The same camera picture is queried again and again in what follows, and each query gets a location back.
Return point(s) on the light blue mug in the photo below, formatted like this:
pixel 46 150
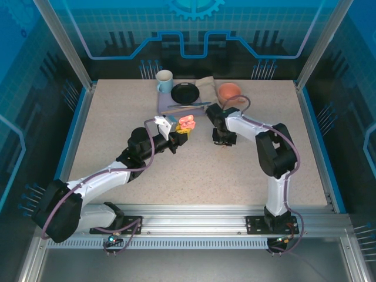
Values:
pixel 164 85

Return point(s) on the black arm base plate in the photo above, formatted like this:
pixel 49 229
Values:
pixel 255 224
pixel 126 220

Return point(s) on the grey metal shelf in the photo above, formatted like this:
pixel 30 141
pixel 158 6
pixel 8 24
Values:
pixel 191 267

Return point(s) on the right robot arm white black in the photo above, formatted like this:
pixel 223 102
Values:
pixel 276 152

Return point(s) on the black plate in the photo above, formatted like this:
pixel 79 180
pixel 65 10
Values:
pixel 185 93

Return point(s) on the aluminium frame post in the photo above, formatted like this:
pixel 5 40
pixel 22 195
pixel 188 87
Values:
pixel 66 44
pixel 321 44

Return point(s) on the pale lavender chopstick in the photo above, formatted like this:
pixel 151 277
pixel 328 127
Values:
pixel 196 107

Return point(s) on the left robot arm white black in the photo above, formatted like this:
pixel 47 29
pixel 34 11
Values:
pixel 102 182

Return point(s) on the light wooden chopstick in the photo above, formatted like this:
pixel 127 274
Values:
pixel 171 111

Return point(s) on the metal knife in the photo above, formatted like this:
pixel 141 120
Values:
pixel 188 104

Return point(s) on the aluminium mounting rail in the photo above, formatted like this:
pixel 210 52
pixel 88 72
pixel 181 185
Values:
pixel 194 218

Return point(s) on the salmon ceramic cup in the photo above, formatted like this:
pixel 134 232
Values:
pixel 229 89

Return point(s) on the pink earbud charging case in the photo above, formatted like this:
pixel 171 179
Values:
pixel 188 118

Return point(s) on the aluminium table side rail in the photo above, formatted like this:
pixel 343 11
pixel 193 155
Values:
pixel 317 147
pixel 74 144

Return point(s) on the lavender tray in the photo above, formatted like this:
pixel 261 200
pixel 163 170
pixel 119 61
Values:
pixel 164 101

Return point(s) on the beige folded cloth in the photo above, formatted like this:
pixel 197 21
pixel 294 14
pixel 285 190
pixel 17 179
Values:
pixel 207 88

